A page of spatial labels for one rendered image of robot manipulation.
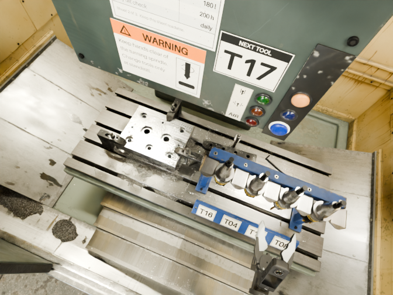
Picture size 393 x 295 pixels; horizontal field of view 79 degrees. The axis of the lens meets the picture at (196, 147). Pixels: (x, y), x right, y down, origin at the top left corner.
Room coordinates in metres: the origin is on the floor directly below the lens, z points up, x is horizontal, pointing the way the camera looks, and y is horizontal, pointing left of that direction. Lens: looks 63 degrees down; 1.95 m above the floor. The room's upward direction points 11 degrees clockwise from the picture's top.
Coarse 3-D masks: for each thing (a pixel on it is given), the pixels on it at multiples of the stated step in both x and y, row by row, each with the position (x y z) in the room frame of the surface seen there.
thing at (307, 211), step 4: (304, 196) 0.27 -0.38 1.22; (308, 196) 0.28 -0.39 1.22; (300, 200) 0.26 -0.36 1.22; (304, 200) 0.26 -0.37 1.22; (308, 200) 0.26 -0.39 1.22; (312, 200) 0.27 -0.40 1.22; (300, 204) 0.24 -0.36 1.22; (304, 204) 0.25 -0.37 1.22; (308, 204) 0.25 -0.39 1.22; (312, 204) 0.25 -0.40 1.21; (296, 208) 0.23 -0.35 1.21; (300, 208) 0.23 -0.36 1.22; (304, 208) 0.23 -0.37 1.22; (308, 208) 0.24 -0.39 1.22; (300, 212) 0.22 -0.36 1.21; (304, 212) 0.22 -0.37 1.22; (308, 212) 0.22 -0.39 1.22
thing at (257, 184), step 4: (260, 176) 0.28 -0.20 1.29; (252, 180) 0.29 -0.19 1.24; (256, 180) 0.28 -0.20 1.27; (260, 180) 0.27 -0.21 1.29; (264, 180) 0.27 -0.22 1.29; (252, 184) 0.27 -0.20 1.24; (256, 184) 0.27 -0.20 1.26; (260, 184) 0.27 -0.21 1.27; (264, 184) 0.27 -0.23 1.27; (252, 188) 0.26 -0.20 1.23; (256, 188) 0.26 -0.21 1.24; (260, 188) 0.26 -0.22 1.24
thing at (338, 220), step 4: (340, 208) 0.26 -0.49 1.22; (336, 212) 0.24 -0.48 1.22; (340, 212) 0.24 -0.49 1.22; (344, 212) 0.25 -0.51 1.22; (336, 216) 0.23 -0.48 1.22; (340, 216) 0.23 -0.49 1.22; (344, 216) 0.23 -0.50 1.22; (332, 220) 0.21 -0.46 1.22; (336, 220) 0.22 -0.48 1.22; (340, 220) 0.22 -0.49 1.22; (344, 220) 0.22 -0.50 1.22; (332, 224) 0.20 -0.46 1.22; (336, 224) 0.20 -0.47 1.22; (340, 224) 0.21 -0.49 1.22; (344, 224) 0.21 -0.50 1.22; (336, 228) 0.19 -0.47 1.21; (340, 228) 0.19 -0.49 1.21; (344, 228) 0.20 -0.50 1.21
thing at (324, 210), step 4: (320, 204) 0.25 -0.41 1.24; (324, 204) 0.24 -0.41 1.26; (328, 204) 0.24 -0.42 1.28; (332, 204) 0.24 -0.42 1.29; (316, 208) 0.24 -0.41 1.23; (320, 208) 0.23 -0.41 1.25; (324, 208) 0.23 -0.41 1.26; (328, 208) 0.23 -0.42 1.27; (332, 208) 0.23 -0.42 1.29; (320, 212) 0.22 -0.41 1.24; (324, 212) 0.22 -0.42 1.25; (328, 212) 0.22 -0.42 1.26; (332, 212) 0.22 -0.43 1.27; (320, 216) 0.22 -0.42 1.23; (324, 216) 0.22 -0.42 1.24; (328, 216) 0.22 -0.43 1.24
